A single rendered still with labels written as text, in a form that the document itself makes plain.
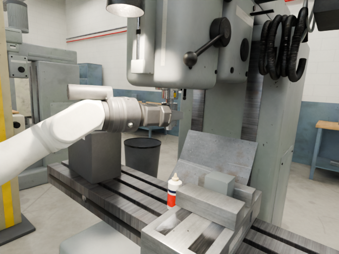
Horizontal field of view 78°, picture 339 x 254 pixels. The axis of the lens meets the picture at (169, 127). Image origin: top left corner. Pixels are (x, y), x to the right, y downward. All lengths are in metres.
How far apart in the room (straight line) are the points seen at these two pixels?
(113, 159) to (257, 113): 0.58
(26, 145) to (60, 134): 0.06
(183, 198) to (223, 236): 0.12
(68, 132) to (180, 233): 0.30
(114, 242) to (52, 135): 0.36
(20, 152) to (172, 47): 0.37
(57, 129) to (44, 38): 9.82
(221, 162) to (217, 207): 0.44
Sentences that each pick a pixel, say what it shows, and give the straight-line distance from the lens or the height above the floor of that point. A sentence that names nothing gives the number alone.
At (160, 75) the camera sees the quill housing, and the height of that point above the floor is 1.34.
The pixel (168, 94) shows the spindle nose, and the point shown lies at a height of 1.29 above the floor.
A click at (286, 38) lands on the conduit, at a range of 0.69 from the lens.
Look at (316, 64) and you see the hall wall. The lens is 4.72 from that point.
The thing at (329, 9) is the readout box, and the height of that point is 1.52.
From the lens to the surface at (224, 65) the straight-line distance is 0.64.
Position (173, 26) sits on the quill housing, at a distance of 0.50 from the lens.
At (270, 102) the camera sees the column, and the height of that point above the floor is 1.28.
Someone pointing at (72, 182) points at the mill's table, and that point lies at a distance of 0.87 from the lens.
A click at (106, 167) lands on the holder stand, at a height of 1.01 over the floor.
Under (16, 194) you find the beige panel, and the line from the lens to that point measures 2.38.
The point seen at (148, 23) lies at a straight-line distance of 0.52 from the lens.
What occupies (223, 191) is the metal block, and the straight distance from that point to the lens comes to 0.53.
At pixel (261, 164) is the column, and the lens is 0.91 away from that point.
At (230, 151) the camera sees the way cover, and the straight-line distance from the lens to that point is 0.90.
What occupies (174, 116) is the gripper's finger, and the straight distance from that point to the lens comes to 0.58.
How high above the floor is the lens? 1.31
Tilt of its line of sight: 10 degrees down
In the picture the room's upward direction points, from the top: 3 degrees clockwise
